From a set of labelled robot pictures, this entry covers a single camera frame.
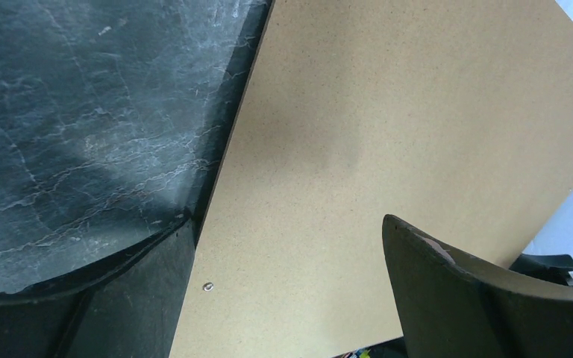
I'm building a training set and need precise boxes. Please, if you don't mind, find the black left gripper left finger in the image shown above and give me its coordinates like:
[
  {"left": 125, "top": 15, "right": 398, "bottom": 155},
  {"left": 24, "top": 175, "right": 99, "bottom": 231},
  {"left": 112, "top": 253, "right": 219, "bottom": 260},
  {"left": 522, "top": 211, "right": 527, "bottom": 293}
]
[{"left": 0, "top": 211, "right": 196, "bottom": 357}]

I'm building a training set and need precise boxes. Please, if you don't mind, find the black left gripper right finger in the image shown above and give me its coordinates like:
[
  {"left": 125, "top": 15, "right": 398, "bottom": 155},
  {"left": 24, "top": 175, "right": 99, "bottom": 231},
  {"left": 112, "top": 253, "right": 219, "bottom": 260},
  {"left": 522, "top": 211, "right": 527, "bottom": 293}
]
[{"left": 382, "top": 215, "right": 573, "bottom": 357}]

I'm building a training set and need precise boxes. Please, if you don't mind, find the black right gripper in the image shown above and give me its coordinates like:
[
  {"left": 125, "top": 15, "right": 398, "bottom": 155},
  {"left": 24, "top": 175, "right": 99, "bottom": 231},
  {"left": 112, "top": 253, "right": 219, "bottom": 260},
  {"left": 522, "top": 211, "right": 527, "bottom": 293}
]
[{"left": 509, "top": 254, "right": 573, "bottom": 287}]

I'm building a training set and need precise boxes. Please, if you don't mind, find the brown cardboard backing board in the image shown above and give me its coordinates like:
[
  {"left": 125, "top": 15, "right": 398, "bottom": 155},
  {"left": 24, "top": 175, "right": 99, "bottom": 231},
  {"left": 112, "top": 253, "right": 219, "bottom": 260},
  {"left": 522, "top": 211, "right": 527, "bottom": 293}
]
[{"left": 171, "top": 1, "right": 573, "bottom": 357}]

